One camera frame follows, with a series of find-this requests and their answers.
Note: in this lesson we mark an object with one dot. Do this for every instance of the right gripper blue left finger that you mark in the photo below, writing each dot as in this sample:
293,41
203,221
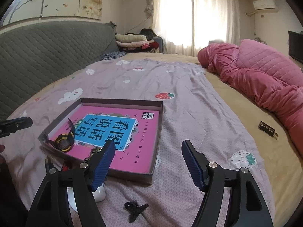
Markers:
50,206

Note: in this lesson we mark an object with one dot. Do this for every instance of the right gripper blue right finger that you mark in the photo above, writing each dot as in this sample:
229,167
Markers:
247,207

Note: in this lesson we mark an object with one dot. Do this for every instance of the white earbuds case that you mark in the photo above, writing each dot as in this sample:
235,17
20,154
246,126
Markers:
99,194

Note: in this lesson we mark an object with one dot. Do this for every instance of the black yellow wrist watch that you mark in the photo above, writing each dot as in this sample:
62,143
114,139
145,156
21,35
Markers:
63,142

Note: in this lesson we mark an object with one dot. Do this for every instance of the white ribbed jar lid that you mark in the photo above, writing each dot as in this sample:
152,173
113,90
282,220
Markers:
71,199

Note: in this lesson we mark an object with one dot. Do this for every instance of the brass metal fitting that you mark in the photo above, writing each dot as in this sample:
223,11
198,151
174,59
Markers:
92,152

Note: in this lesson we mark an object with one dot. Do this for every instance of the grey quilted headboard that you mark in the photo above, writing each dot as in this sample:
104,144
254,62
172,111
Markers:
37,55

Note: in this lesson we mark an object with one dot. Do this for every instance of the grey cardboard box tray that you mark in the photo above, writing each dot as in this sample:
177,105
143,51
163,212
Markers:
139,178

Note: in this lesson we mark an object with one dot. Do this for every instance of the pink and blue book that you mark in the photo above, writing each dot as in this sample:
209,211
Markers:
134,130

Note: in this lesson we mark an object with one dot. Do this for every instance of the pink quilted duvet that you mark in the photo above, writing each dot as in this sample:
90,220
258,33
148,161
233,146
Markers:
262,74

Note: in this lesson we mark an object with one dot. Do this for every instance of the stack of folded clothes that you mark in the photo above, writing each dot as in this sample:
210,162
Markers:
145,41

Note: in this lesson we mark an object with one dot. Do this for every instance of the black flat television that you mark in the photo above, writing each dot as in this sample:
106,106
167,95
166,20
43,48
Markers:
295,45

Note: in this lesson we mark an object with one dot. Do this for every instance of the white sheer curtain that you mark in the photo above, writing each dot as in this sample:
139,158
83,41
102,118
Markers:
187,26

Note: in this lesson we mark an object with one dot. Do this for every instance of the floral wall painting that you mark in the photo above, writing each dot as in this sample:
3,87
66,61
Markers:
20,10

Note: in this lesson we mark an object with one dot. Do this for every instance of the white wall air conditioner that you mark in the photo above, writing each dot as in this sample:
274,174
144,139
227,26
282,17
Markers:
264,5

